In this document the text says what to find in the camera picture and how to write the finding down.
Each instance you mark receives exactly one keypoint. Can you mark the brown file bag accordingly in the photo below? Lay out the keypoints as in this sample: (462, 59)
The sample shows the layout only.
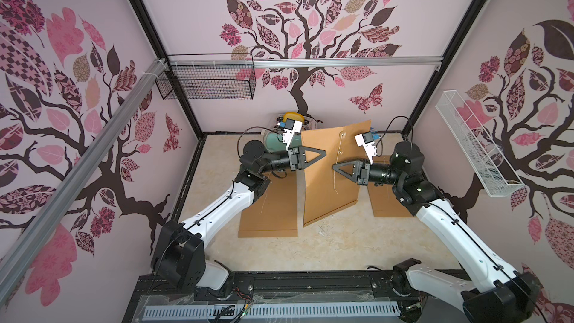
(326, 192)
(384, 203)
(273, 215)

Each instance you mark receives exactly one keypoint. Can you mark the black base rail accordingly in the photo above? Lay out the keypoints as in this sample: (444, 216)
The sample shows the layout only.
(371, 284)

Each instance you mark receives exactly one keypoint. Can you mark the white slotted cable duct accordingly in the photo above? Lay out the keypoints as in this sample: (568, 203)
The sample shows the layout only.
(227, 312)

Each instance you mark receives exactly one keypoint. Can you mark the aluminium rail back wall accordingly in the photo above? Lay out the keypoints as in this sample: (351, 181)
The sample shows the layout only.
(434, 61)

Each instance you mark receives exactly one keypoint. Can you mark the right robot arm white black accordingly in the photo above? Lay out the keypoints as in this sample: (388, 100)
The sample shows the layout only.
(494, 292)

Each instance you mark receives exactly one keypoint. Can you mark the black wire basket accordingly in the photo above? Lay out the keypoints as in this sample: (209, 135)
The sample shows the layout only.
(210, 76)

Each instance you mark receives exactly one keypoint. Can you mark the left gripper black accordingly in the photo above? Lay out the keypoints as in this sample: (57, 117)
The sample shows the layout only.
(296, 160)

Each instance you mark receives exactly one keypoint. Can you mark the white wire shelf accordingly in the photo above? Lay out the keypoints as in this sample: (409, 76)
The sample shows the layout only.
(486, 157)

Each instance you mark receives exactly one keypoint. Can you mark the aluminium rail left wall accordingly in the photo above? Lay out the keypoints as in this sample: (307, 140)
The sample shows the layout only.
(28, 245)

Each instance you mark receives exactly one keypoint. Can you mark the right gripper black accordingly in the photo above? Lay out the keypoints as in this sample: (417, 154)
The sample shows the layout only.
(363, 173)

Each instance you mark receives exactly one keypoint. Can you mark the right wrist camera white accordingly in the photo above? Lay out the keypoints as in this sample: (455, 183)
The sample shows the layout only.
(369, 142)

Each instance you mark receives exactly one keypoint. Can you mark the mint green toaster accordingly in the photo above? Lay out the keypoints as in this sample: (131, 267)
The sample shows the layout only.
(273, 139)

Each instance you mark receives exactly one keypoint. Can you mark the aluminium rail wall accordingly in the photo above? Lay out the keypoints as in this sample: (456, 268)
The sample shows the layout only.
(434, 61)
(28, 245)

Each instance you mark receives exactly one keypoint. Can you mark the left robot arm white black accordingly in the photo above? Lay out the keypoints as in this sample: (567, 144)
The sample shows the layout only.
(179, 257)

